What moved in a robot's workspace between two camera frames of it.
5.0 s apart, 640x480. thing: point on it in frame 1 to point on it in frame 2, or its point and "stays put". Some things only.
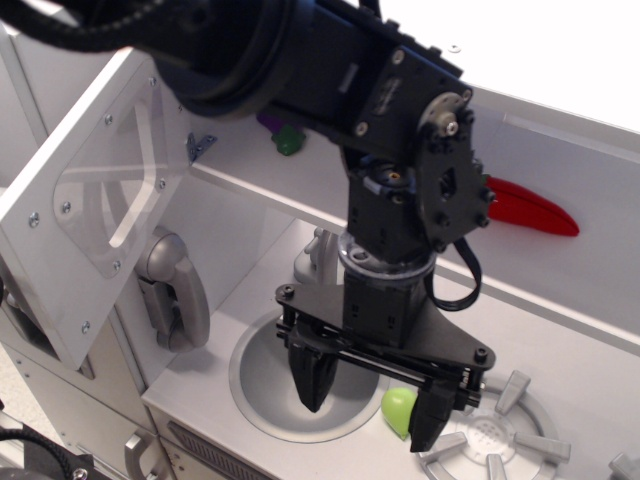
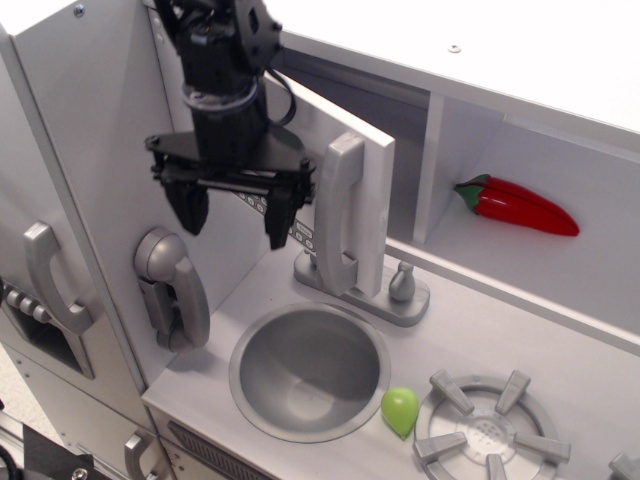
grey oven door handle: [133, 449] stays put
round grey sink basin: [265, 390] stays put
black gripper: [395, 324] to [232, 142]
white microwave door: [73, 224] to [250, 239]
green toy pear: [397, 406] stays put
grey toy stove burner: [509, 434] stays put
